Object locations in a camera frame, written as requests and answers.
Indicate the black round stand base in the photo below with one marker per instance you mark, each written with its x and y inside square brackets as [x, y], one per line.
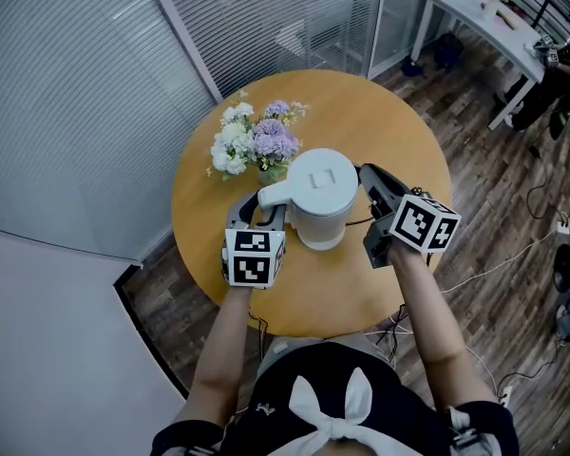
[564, 266]

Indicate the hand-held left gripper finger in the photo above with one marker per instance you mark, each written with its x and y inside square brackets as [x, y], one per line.
[241, 204]
[276, 215]

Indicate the small dark bag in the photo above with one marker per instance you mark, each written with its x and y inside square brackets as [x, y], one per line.
[412, 67]

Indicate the person's left forearm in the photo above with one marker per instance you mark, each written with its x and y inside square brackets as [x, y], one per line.
[221, 349]

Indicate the person's grey shorts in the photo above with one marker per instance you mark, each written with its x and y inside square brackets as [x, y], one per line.
[285, 347]

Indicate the white power strip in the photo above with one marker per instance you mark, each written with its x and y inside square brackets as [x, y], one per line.
[505, 396]
[563, 228]

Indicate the black bag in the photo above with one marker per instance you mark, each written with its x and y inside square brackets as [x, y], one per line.
[449, 49]

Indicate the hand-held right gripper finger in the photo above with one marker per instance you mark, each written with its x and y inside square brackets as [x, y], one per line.
[380, 175]

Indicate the person's black top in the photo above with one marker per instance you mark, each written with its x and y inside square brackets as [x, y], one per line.
[389, 397]

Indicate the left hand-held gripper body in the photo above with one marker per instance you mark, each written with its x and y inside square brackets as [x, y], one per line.
[252, 257]

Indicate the white rectangular table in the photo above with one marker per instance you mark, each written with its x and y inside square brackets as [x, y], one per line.
[475, 14]

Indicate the glass flower vase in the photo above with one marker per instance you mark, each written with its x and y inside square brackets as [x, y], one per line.
[271, 174]

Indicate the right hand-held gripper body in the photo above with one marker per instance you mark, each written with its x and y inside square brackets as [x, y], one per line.
[420, 223]

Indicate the white electric kettle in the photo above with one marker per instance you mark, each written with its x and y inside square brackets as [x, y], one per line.
[320, 193]

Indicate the person's right forearm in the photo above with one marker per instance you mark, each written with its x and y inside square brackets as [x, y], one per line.
[432, 321]

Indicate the white bow on top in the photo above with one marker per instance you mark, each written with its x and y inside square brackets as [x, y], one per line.
[347, 416]

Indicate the white and purple flower bouquet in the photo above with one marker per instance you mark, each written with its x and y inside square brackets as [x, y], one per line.
[256, 133]

